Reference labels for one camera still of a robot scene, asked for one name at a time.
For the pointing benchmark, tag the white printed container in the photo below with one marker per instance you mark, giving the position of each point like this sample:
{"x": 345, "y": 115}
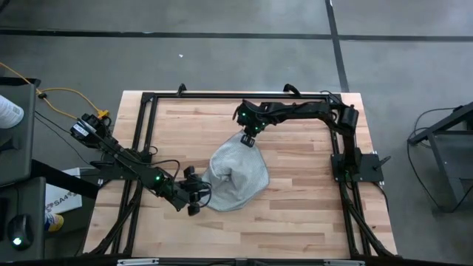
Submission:
{"x": 9, "y": 112}

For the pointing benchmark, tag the silver frame bracket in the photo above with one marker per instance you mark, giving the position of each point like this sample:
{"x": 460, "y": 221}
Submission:
{"x": 137, "y": 262}
{"x": 343, "y": 263}

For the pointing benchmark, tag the white cardboard box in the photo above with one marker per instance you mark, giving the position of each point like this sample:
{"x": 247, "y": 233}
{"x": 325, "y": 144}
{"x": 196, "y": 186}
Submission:
{"x": 63, "y": 203}

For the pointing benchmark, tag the black aluminium table frame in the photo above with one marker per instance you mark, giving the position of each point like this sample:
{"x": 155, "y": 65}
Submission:
{"x": 221, "y": 95}

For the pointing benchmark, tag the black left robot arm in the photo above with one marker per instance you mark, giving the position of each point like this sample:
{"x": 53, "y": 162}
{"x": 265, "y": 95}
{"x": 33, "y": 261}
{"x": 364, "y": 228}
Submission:
{"x": 140, "y": 171}

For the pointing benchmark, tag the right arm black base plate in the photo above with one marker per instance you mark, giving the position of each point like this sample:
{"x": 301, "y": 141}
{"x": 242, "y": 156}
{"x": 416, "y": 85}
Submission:
{"x": 369, "y": 166}

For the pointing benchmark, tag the dark grey desk panel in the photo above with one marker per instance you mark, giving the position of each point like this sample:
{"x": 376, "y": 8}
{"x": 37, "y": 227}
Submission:
{"x": 18, "y": 155}
{"x": 37, "y": 207}

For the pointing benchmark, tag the black computer mouse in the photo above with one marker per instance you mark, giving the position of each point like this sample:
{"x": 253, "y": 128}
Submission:
{"x": 20, "y": 229}

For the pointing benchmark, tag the grey waffle microfiber towel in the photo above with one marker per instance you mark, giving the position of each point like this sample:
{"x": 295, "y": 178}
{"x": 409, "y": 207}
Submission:
{"x": 236, "y": 173}

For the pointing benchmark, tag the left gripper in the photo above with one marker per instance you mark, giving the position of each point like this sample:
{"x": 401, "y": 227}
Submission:
{"x": 192, "y": 192}

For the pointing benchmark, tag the person's yellow white shoe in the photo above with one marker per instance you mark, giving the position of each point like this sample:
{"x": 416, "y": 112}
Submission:
{"x": 55, "y": 222}

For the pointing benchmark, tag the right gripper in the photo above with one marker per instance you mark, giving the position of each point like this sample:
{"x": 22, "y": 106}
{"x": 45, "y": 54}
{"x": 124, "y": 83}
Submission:
{"x": 251, "y": 116}

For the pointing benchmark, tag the black slanted bar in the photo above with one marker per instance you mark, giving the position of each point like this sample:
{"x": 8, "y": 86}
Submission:
{"x": 63, "y": 179}

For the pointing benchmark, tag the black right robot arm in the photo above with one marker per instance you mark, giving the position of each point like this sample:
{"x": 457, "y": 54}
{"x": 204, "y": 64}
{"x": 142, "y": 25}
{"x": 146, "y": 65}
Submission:
{"x": 306, "y": 109}

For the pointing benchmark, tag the black metal stand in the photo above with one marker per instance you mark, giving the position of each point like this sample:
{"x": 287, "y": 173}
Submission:
{"x": 439, "y": 124}

